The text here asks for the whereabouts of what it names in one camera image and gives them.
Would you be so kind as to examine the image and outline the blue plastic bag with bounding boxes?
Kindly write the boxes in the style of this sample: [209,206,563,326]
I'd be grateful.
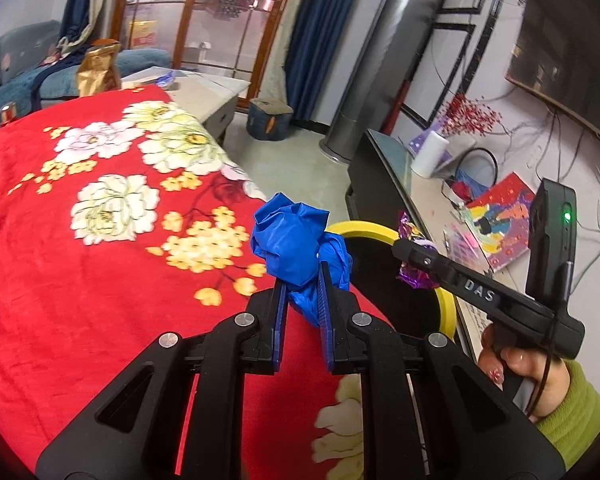
[250,191,355,328]

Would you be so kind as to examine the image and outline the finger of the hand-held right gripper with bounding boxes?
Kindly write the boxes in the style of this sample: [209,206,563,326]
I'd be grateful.
[392,237,451,286]

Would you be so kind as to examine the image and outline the person's right hand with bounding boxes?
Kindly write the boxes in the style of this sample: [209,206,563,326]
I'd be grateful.
[477,324,571,418]

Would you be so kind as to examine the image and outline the small blue stool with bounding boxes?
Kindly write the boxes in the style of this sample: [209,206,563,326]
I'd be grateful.
[246,98,295,141]

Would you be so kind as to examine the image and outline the yellow cardboard box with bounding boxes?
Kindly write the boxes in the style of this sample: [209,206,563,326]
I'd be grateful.
[130,20,158,50]

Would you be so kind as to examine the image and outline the purple candy wrapper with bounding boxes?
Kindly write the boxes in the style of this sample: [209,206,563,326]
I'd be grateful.
[396,210,443,291]

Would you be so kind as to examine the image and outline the yellow-rimmed black trash bin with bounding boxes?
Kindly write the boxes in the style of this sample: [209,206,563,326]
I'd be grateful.
[325,220,456,343]

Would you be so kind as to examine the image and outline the pink plastic packet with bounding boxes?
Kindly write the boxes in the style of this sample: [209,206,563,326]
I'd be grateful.
[442,225,481,261]

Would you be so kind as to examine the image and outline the black television stand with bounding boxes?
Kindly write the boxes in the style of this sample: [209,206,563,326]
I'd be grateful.
[345,129,546,361]

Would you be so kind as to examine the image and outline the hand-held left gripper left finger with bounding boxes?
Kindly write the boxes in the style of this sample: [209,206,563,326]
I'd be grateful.
[35,277,288,480]

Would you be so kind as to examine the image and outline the black cable loop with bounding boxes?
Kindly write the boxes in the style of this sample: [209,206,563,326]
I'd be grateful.
[455,147,498,186]

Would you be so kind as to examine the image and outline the wall television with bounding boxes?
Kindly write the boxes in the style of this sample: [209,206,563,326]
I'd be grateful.
[505,0,600,146]

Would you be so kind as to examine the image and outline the person's right forearm green sleeve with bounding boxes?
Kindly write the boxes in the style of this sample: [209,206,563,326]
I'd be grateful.
[532,360,600,471]

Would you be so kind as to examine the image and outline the wooden glass sliding door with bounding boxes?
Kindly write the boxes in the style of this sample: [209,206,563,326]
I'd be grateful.
[112,0,306,101]

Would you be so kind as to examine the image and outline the red berry branches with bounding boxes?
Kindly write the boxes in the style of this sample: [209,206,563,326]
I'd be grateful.
[437,92,506,136]

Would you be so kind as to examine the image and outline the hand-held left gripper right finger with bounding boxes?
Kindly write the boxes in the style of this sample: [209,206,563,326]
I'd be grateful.
[317,260,568,480]

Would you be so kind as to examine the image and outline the white vase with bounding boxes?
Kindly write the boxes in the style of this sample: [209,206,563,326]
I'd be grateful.
[411,130,450,178]

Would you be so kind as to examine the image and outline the blue curtain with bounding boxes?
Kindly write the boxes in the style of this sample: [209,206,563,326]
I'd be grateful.
[60,0,101,58]
[282,0,371,123]

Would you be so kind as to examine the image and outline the colourful painted picture book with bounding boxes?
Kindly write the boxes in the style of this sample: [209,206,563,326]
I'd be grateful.
[465,172,538,273]

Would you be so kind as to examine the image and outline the silver tower air conditioner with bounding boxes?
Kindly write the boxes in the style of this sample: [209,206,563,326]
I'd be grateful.
[319,0,448,163]

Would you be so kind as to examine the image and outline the gold paper bag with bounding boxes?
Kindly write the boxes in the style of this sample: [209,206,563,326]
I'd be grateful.
[76,39,121,97]

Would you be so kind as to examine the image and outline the lavender printed card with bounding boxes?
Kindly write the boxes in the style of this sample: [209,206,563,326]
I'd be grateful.
[407,127,461,178]

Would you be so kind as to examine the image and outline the grey coffee table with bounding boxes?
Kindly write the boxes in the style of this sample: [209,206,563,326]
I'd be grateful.
[120,66,252,146]

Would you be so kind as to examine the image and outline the blue sofa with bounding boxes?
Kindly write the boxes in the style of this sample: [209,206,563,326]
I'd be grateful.
[0,20,173,136]

